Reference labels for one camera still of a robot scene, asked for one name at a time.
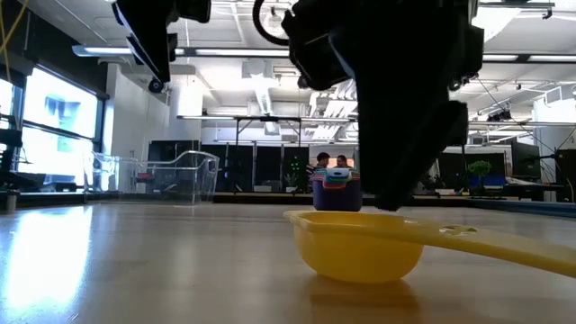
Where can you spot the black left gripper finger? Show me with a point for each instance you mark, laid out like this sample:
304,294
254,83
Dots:
132,42
153,40

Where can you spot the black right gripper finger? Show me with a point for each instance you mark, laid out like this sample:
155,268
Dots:
459,123
400,153

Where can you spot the green measuring cup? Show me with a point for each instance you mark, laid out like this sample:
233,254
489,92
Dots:
338,177

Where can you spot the teal measuring cup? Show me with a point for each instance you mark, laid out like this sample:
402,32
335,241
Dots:
337,182

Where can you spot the blue measuring cup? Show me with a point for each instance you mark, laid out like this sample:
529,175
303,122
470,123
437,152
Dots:
330,171

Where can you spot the purple measuring cup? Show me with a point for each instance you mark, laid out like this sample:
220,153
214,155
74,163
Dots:
337,200

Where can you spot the yellow measuring cup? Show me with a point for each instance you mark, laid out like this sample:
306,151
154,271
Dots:
360,252

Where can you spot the clear plastic basket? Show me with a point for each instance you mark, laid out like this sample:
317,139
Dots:
180,177

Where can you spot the small green background plant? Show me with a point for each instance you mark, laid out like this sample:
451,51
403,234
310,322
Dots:
479,168

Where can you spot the person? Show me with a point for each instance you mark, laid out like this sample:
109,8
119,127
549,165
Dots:
322,159
343,161

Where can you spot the long ceiling light strip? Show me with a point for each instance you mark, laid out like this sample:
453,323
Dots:
234,52

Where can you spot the black background monitor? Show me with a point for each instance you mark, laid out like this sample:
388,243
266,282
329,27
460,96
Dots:
525,159

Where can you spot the black rack with green lights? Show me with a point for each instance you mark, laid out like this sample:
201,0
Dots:
297,173

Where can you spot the black background cabinet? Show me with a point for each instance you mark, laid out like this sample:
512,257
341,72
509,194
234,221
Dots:
173,150

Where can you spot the black round ceiling camera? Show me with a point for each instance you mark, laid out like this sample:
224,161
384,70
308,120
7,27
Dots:
155,86

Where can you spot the black background rig frame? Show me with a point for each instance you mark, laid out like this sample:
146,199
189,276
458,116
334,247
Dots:
267,119

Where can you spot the short grey post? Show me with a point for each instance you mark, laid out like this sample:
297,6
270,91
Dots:
9,202

